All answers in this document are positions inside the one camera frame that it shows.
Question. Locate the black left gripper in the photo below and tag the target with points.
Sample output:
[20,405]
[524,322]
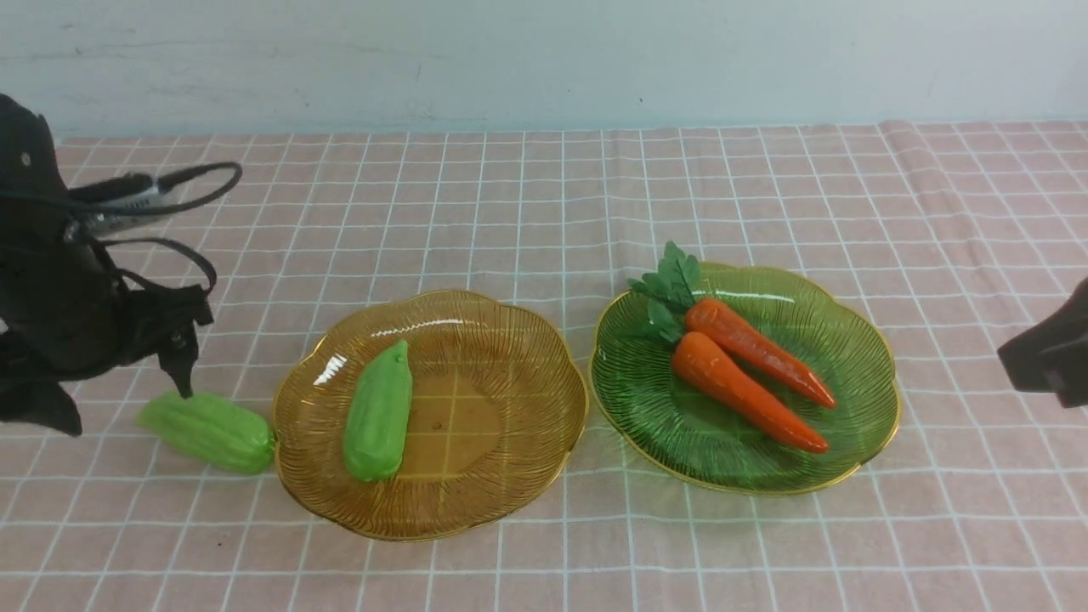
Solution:
[69,311]

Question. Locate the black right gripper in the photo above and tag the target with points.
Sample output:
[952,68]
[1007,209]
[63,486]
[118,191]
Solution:
[1051,356]

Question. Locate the green gourd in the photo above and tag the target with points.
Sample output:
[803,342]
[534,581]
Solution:
[213,429]
[378,416]

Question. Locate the orange carrot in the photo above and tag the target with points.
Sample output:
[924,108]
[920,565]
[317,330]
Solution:
[711,370]
[674,285]

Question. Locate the green glass plate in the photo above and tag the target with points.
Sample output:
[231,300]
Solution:
[694,438]

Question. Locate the amber glass plate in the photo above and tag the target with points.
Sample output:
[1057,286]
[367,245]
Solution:
[497,407]

